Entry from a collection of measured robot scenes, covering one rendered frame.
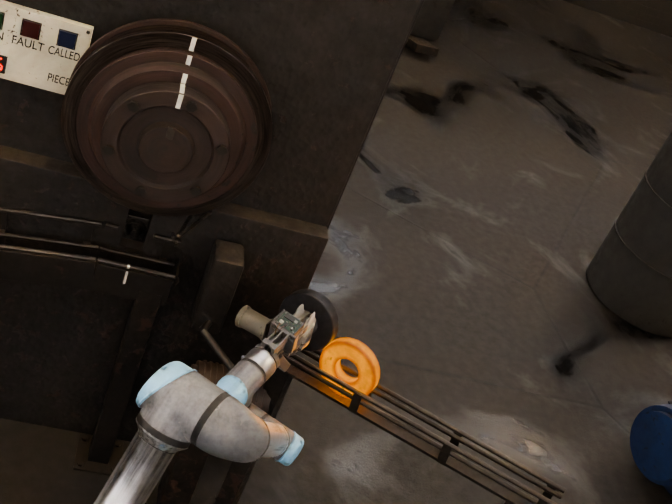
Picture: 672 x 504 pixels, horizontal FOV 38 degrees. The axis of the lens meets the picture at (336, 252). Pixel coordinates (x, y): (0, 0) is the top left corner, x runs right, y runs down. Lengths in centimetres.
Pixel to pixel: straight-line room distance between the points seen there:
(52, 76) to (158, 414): 88
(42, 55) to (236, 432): 100
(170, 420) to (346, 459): 143
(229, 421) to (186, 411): 8
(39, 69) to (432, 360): 203
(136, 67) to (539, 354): 247
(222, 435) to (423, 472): 157
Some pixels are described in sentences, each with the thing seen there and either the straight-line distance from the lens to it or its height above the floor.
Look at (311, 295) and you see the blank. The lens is 236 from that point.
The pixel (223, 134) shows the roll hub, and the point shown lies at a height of 119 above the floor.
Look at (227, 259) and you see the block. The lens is 245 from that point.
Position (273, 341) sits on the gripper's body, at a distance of 224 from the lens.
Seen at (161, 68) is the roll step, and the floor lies 127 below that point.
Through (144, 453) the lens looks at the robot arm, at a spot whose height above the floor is 80.
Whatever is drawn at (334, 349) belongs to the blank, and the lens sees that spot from 238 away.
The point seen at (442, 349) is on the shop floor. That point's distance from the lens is 387.
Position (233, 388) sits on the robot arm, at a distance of 217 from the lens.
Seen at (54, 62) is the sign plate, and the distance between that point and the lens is 236.
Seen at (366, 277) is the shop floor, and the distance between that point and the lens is 405.
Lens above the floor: 221
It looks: 32 degrees down
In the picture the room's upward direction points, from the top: 23 degrees clockwise
